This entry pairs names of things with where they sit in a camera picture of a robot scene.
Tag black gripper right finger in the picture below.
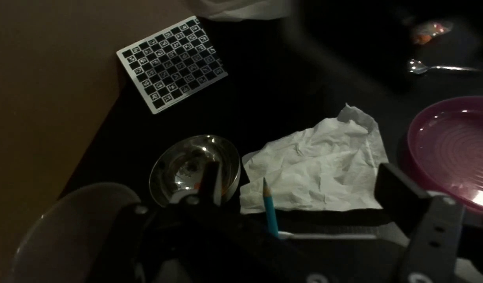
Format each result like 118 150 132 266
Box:
375 161 469 283

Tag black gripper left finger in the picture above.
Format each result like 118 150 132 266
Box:
87 158 244 283

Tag blue pencil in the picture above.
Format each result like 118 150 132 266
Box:
260 177 282 241

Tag dark translucent tumbler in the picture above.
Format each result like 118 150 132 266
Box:
11 181 143 283

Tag purple plate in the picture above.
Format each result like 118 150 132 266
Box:
406 95 483 217

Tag small metal bowl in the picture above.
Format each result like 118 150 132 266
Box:
147 133 244 210

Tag crumpled white napkin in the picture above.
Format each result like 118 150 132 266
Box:
239 103 392 216

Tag metal spoon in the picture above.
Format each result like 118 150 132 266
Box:
406 57 483 77

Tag black white checkerboard card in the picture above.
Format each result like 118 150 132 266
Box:
115 15 230 117

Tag clear plastic wrapper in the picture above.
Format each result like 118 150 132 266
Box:
409 18 456 48

